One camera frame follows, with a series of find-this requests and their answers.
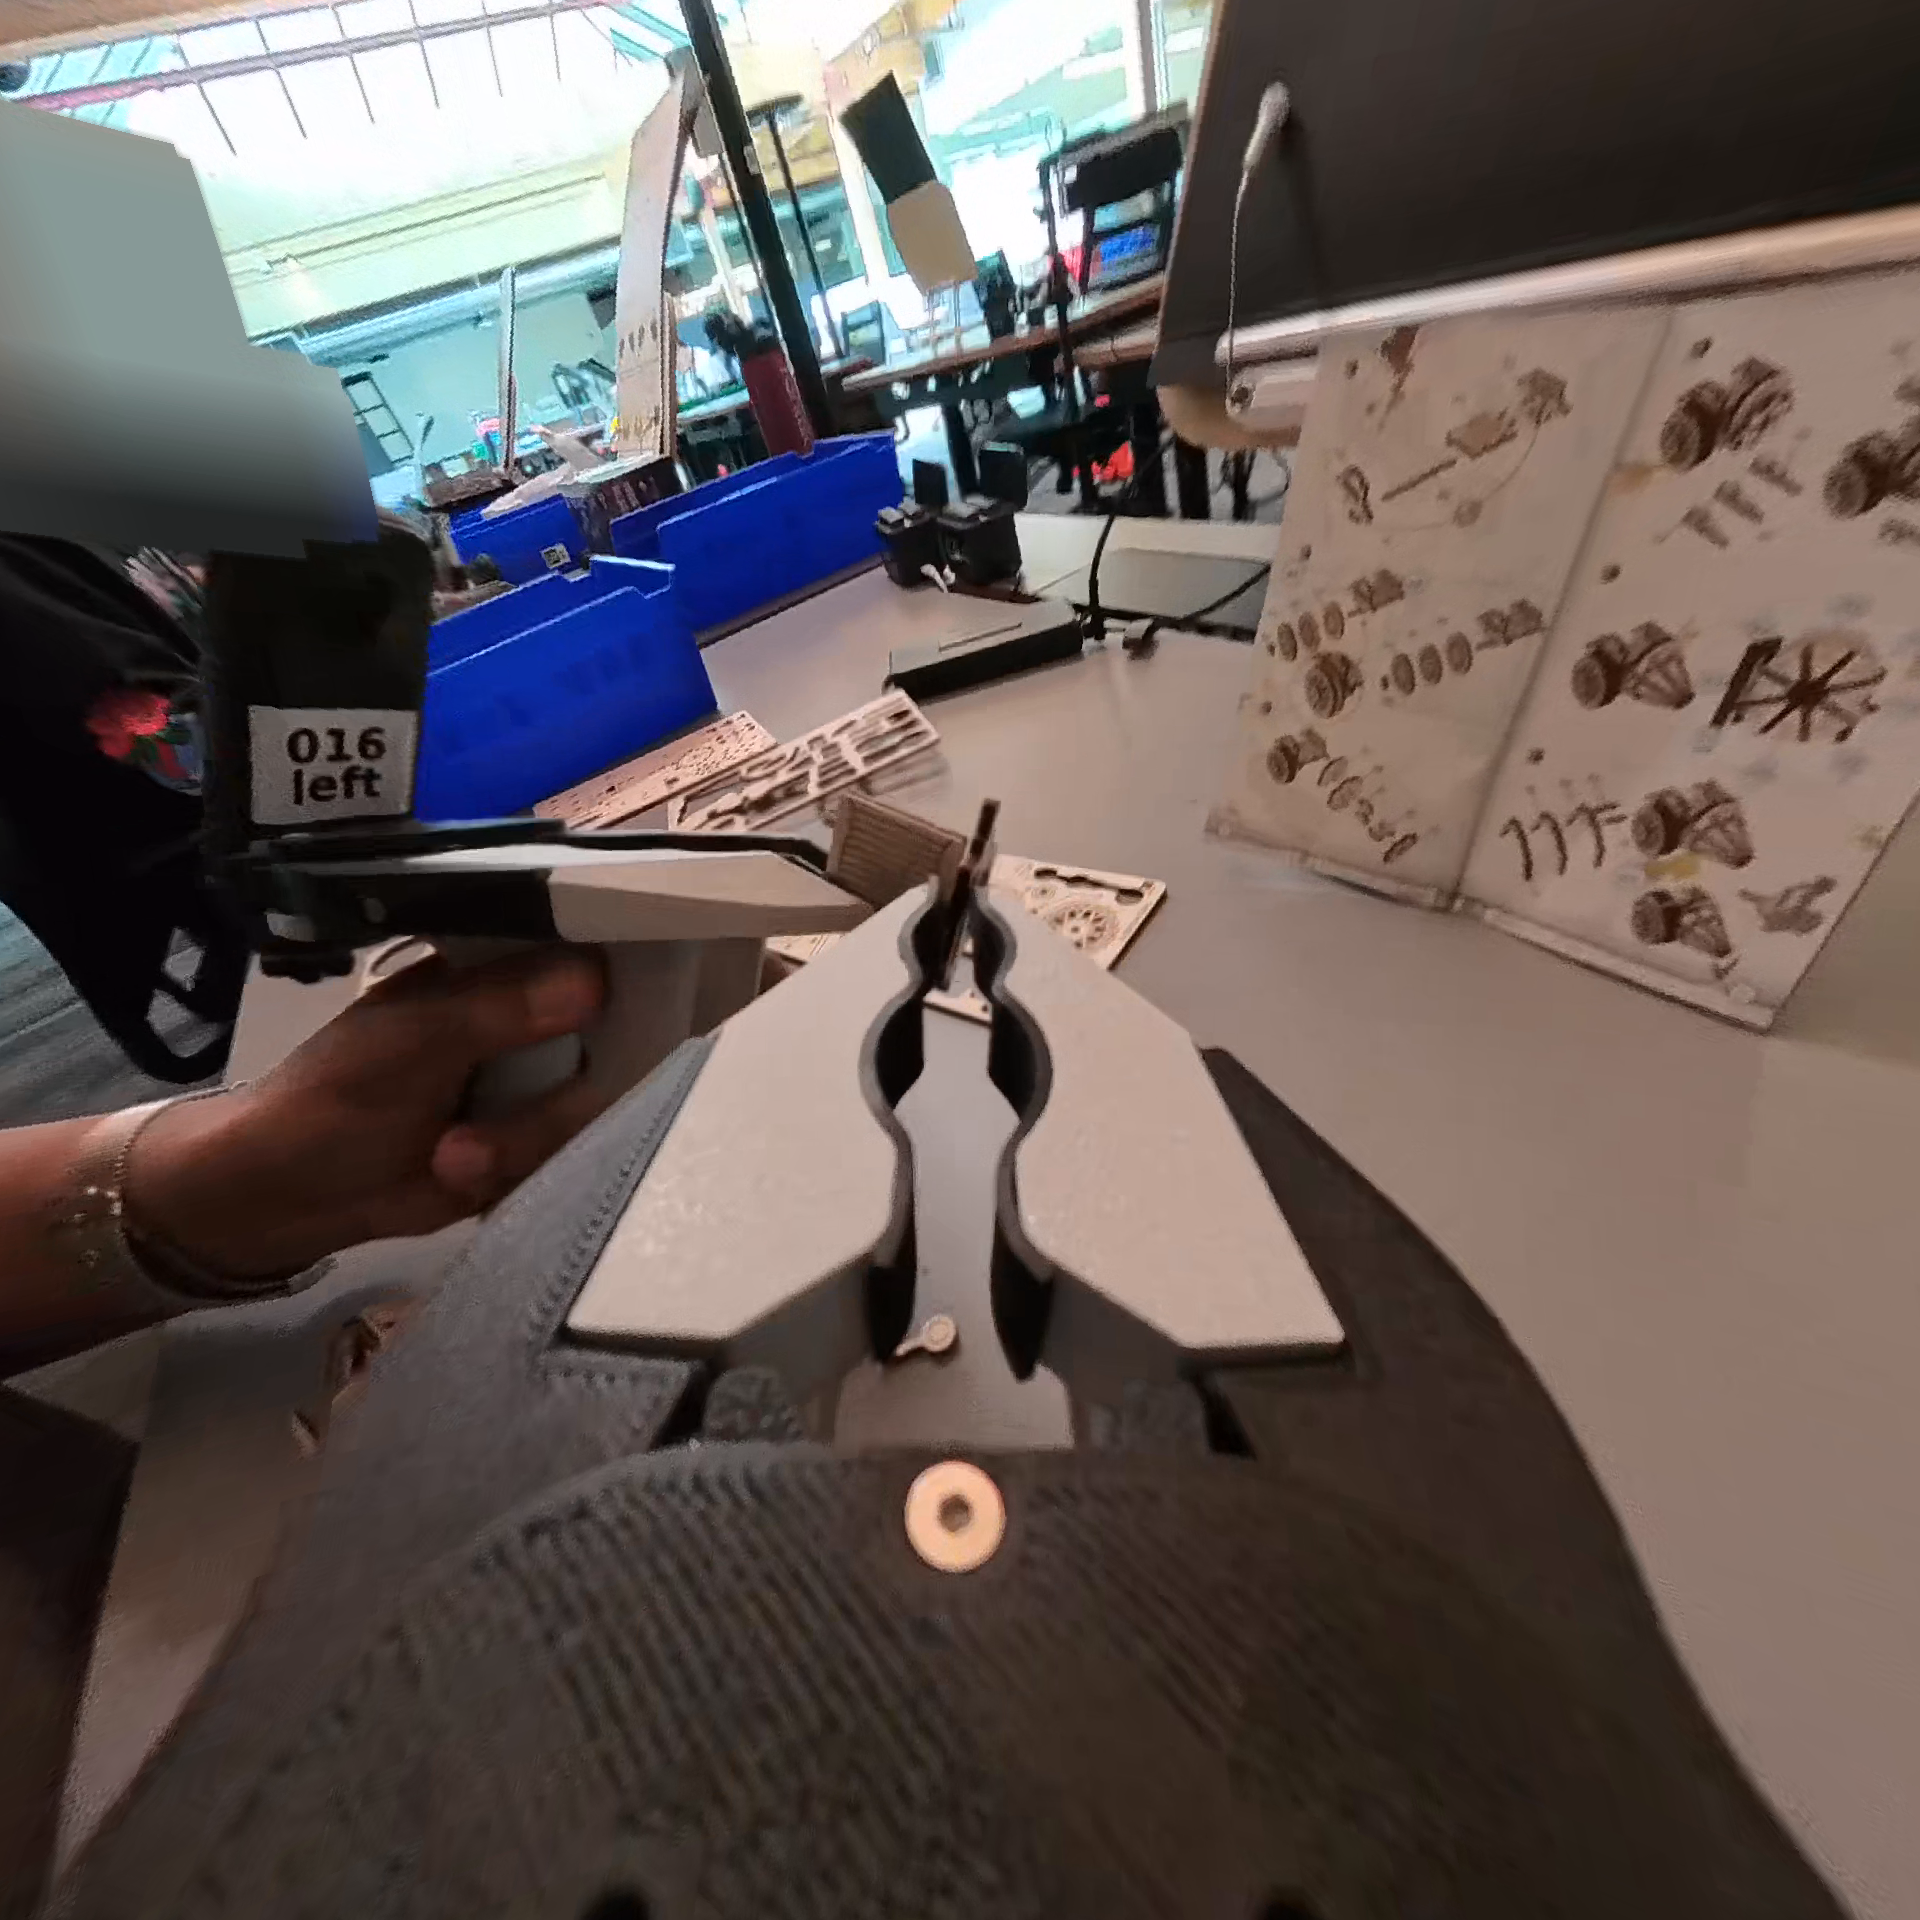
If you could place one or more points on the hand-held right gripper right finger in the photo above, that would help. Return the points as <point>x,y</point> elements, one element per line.
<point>1170,1201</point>

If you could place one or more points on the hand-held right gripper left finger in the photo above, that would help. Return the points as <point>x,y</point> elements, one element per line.
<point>749,1185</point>

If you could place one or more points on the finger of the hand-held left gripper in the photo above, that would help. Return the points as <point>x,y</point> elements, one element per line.
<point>691,901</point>
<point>675,847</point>

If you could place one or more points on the ribbed wooden model panel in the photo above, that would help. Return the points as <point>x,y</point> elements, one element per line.
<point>884,841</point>

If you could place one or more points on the grey desk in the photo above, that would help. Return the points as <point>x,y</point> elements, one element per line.
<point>1499,1201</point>

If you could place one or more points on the wooden office desk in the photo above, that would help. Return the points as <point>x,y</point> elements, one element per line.
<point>1035,339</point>

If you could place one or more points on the person's left hand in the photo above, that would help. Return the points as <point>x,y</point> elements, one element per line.
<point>329,1141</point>

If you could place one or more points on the engraved wooden parts sheet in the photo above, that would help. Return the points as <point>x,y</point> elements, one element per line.
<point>628,787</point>

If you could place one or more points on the slotted wooden parts sheet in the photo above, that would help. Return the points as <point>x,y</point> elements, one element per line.
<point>839,758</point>

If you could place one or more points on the small curved wooden piece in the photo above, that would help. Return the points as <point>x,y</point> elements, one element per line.
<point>930,1339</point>

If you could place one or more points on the wooden parts sheet with wheels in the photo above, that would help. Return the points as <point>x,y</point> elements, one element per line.
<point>1108,901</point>

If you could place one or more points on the black flat box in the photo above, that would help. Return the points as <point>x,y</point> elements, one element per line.
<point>989,649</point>

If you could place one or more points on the black battery charger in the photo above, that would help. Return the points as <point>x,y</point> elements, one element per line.
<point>908,548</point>
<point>983,548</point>

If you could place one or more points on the pile of wooden model pieces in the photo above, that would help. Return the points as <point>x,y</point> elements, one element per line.
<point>359,1381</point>

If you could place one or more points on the maroon bottle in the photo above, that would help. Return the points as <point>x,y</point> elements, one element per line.
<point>773,389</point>

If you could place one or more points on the tall tan board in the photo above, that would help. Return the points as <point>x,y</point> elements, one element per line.
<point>651,300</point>

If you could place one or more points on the black pole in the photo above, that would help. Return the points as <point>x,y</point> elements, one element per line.
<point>745,196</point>

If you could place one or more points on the model instruction booklet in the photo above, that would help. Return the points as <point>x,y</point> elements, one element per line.
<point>1499,599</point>

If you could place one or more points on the black and tan panel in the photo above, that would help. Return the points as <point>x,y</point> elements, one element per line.
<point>900,150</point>

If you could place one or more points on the person's brown shirt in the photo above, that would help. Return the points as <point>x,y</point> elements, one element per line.
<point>43,1651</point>

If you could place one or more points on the black display panel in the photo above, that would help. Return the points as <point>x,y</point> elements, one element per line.
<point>1499,119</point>

